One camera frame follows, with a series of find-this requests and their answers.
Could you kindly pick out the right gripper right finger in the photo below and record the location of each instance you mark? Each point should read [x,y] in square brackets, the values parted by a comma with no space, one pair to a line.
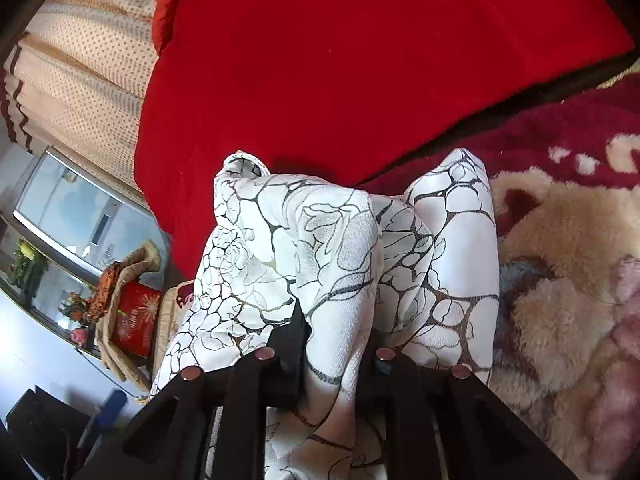
[445,424]

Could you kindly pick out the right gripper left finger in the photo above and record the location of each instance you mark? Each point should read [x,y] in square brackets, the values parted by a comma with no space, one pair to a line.
[210,424]

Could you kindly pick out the white black patterned coat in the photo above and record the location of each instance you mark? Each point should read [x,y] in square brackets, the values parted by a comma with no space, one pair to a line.
[420,267]

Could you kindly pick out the red gift box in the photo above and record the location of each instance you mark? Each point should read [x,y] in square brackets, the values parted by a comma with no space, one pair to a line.
[135,319]

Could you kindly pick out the orange black folded garment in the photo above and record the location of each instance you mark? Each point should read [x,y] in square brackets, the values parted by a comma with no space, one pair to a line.
[101,298]

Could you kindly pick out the beige coat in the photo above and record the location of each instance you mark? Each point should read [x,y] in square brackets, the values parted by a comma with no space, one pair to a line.
[127,368]

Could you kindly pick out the wooden display shelf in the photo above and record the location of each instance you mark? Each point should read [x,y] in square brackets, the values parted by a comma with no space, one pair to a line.
[49,293]

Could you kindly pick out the floral plush seat blanket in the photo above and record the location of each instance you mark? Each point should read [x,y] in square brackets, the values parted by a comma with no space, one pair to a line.
[564,184]

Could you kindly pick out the beige dotted curtain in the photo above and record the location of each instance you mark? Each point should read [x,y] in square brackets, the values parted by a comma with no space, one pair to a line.
[75,79]

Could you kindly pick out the red sofa back cover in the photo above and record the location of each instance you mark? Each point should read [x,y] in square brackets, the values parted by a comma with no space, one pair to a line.
[339,89]

